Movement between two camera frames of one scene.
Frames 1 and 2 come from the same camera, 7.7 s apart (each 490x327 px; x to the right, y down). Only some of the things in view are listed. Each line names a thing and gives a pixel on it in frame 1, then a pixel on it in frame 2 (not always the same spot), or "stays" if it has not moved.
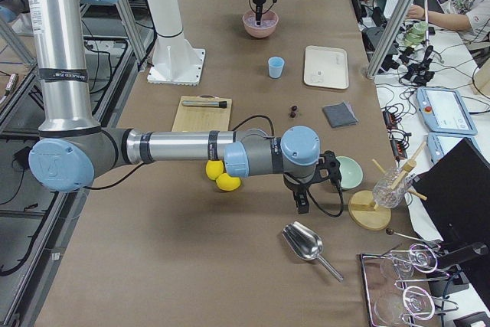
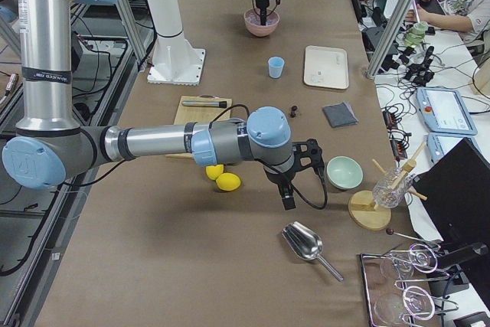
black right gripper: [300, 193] to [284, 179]
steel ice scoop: [307, 243] stays
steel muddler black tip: [221, 104] stays
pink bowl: [266, 27] stays
